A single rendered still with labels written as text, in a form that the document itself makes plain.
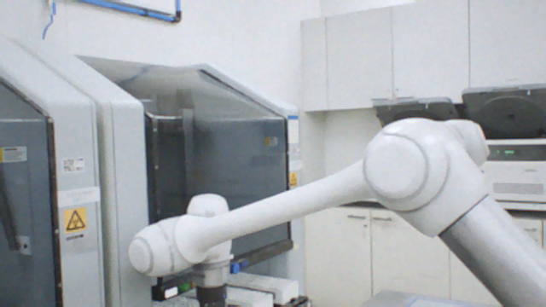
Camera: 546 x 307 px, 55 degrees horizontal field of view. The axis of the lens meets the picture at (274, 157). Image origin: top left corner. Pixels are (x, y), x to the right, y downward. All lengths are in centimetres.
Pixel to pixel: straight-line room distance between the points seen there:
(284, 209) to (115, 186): 39
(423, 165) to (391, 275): 287
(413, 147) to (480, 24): 292
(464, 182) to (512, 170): 250
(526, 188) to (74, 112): 266
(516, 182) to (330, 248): 130
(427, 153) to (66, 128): 71
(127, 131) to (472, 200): 76
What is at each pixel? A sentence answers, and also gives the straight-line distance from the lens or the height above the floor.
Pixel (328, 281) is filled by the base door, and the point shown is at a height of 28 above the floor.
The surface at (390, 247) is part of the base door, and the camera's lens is 355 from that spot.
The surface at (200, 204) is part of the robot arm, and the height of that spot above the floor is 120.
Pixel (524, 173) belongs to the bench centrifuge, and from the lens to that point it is 328.
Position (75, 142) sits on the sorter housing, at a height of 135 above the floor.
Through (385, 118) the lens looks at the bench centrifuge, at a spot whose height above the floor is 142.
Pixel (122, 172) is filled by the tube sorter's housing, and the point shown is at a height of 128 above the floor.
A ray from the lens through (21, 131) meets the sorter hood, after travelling 107.
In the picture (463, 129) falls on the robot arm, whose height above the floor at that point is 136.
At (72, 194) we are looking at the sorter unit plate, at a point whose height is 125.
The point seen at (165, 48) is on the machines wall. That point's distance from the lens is 293.
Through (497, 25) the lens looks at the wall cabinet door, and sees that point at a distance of 363.
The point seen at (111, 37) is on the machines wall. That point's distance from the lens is 270.
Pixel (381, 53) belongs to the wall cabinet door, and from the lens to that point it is 382.
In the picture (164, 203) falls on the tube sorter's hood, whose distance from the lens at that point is 129.
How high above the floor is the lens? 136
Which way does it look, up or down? 3 degrees down
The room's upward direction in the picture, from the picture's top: 2 degrees counter-clockwise
